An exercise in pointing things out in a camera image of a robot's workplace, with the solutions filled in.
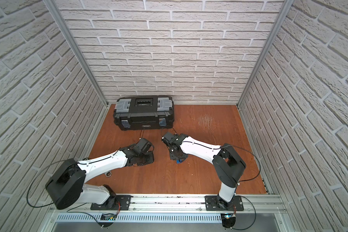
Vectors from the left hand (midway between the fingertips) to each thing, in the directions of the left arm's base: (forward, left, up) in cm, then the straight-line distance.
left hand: (156, 157), depth 87 cm
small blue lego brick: (-9, -14, +14) cm, 21 cm away
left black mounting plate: (-24, +18, -2) cm, 30 cm away
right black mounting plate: (-24, -32, -3) cm, 40 cm away
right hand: (0, -15, 0) cm, 15 cm away
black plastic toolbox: (+25, +11, +13) cm, 30 cm away
